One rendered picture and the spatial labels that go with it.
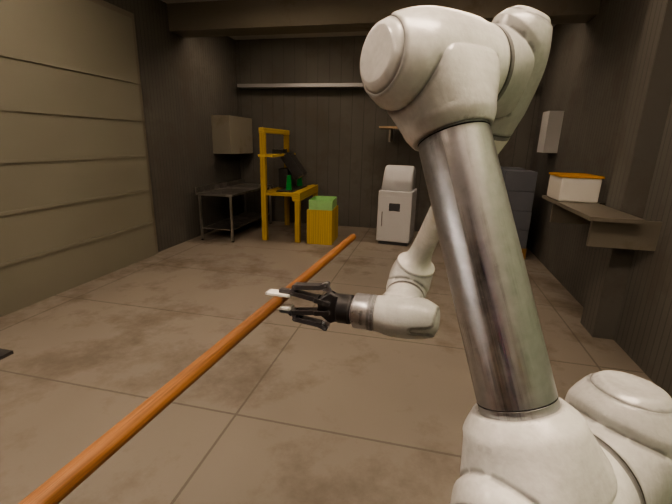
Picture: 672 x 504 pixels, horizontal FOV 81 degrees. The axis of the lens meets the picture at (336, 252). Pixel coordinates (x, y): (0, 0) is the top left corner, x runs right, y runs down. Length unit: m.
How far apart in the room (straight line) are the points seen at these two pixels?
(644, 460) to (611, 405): 0.07
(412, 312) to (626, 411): 0.44
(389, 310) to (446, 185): 0.46
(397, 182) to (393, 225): 0.68
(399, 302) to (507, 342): 0.45
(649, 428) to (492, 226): 0.34
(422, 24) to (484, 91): 0.11
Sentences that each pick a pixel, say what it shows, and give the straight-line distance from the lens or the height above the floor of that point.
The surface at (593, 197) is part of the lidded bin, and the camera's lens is 4.24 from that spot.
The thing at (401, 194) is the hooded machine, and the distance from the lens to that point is 6.29.
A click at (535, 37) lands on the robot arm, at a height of 1.76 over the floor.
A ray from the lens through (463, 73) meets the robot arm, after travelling 0.56.
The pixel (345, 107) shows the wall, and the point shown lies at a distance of 7.65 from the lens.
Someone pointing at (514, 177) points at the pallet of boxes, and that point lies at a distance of 6.18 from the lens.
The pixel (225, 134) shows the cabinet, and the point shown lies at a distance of 7.31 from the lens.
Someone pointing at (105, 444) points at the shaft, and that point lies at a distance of 0.66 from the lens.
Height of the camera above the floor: 1.60
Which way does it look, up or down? 16 degrees down
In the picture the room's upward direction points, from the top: 1 degrees clockwise
